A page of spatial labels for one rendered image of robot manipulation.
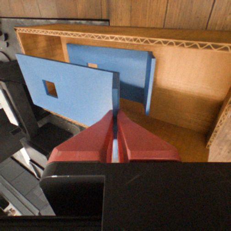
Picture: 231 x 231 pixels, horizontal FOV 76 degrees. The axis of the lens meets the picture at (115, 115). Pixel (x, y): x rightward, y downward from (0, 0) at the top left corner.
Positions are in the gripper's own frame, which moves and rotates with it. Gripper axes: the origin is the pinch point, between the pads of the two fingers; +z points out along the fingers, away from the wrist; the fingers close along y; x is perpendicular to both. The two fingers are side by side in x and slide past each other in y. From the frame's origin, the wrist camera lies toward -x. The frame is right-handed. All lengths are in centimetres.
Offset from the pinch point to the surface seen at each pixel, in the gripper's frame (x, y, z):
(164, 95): 1.5, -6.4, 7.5
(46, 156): 18.8, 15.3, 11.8
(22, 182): 453, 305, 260
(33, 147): 18.7, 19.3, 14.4
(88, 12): -7.3, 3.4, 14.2
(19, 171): 451, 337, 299
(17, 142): 32, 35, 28
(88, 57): -1.7, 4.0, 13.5
